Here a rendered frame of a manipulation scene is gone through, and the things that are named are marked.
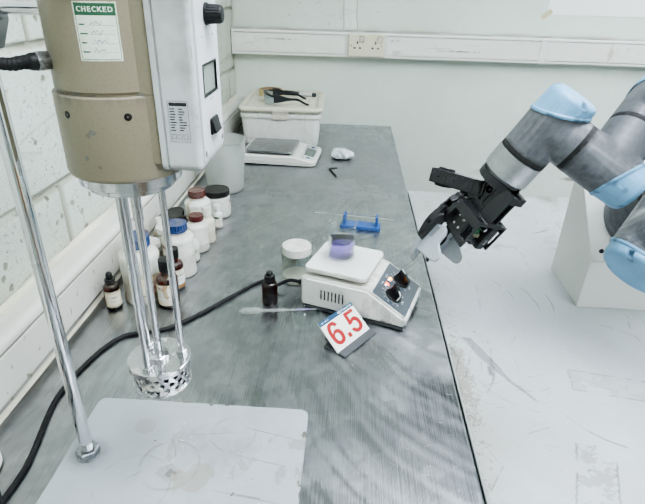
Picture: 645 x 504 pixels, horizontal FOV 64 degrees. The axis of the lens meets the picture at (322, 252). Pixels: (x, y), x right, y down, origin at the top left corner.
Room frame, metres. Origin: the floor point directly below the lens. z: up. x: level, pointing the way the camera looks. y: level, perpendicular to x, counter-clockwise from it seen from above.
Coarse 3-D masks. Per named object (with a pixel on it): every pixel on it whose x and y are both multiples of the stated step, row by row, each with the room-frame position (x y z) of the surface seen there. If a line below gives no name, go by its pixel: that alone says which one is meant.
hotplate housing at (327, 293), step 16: (304, 288) 0.81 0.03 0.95; (320, 288) 0.80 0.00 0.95; (336, 288) 0.79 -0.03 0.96; (352, 288) 0.78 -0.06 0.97; (368, 288) 0.78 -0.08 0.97; (304, 304) 0.81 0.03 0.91; (320, 304) 0.80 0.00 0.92; (336, 304) 0.79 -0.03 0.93; (352, 304) 0.77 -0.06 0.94; (368, 304) 0.76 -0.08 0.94; (384, 304) 0.76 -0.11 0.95; (368, 320) 0.77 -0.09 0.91; (384, 320) 0.75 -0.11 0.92; (400, 320) 0.74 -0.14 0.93
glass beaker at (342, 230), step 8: (336, 216) 0.88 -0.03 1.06; (336, 224) 0.88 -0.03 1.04; (344, 224) 0.88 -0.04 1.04; (352, 224) 0.88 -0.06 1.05; (336, 232) 0.84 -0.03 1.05; (344, 232) 0.83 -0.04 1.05; (352, 232) 0.84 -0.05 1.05; (336, 240) 0.84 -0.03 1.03; (344, 240) 0.83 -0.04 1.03; (352, 240) 0.84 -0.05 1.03; (328, 248) 0.85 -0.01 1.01; (336, 248) 0.84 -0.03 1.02; (344, 248) 0.83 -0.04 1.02; (352, 248) 0.84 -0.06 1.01; (328, 256) 0.85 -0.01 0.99; (336, 256) 0.84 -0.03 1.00; (344, 256) 0.83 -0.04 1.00; (352, 256) 0.84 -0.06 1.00
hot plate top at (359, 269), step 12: (324, 252) 0.87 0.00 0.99; (360, 252) 0.88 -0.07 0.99; (372, 252) 0.88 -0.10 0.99; (312, 264) 0.82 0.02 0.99; (324, 264) 0.82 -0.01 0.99; (336, 264) 0.83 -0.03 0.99; (348, 264) 0.83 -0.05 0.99; (360, 264) 0.83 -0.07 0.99; (372, 264) 0.83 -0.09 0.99; (336, 276) 0.79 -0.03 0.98; (348, 276) 0.78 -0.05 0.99; (360, 276) 0.78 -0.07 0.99
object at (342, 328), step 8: (344, 312) 0.75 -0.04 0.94; (352, 312) 0.76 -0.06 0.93; (336, 320) 0.73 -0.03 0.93; (344, 320) 0.73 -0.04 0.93; (352, 320) 0.74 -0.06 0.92; (360, 320) 0.75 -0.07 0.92; (328, 328) 0.71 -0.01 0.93; (336, 328) 0.71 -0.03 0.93; (344, 328) 0.72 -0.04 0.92; (352, 328) 0.73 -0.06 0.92; (360, 328) 0.74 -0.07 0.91; (328, 336) 0.69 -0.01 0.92; (336, 336) 0.70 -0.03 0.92; (344, 336) 0.71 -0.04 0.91; (352, 336) 0.72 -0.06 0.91; (336, 344) 0.69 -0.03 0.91
